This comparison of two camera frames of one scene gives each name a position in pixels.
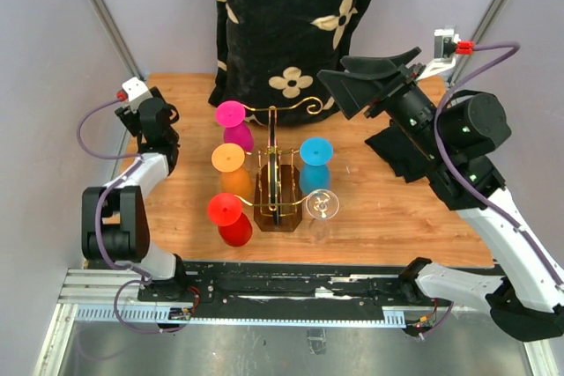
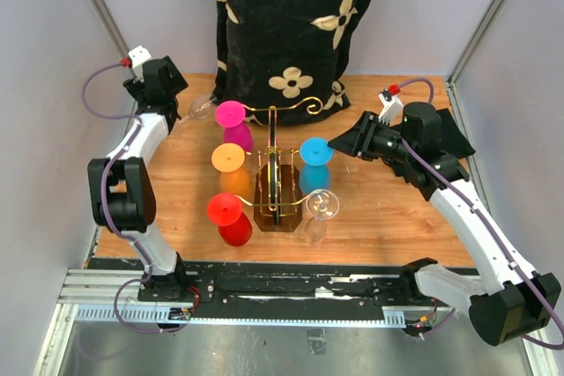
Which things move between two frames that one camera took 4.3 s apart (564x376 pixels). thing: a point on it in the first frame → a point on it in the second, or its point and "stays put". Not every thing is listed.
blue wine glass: [315, 156] stays put
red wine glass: [225, 210] stays put
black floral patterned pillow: [281, 18] stays put
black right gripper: [352, 92] → [358, 140]
